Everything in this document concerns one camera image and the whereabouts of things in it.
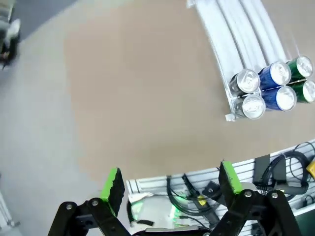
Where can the black power adapter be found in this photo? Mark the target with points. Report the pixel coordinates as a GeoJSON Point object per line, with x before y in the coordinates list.
{"type": "Point", "coordinates": [279, 169]}

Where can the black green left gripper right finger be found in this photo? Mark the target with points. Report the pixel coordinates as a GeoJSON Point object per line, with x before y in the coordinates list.
{"type": "Point", "coordinates": [231, 182]}

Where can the yellow box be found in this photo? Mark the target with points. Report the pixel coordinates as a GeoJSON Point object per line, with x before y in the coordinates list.
{"type": "Point", "coordinates": [311, 168]}

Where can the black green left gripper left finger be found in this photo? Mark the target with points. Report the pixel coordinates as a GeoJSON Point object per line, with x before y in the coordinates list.
{"type": "Point", "coordinates": [110, 191]}

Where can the blue Pocari Sweat can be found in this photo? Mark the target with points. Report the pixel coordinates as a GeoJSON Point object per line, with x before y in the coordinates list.
{"type": "Point", "coordinates": [267, 76]}
{"type": "Point", "coordinates": [285, 98]}

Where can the black Pepsi can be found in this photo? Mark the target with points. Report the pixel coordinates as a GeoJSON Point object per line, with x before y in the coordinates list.
{"type": "Point", "coordinates": [253, 107]}
{"type": "Point", "coordinates": [246, 79]}

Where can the green Chilsung Cider can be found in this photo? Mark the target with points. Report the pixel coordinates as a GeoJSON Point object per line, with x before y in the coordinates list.
{"type": "Point", "coordinates": [304, 65]}
{"type": "Point", "coordinates": [310, 91]}

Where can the white ribbed frame piece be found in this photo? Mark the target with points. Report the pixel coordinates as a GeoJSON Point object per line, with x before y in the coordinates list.
{"type": "Point", "coordinates": [5, 209]}

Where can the clear white can dispenser rack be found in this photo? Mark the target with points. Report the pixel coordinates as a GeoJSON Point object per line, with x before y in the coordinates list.
{"type": "Point", "coordinates": [233, 37]}

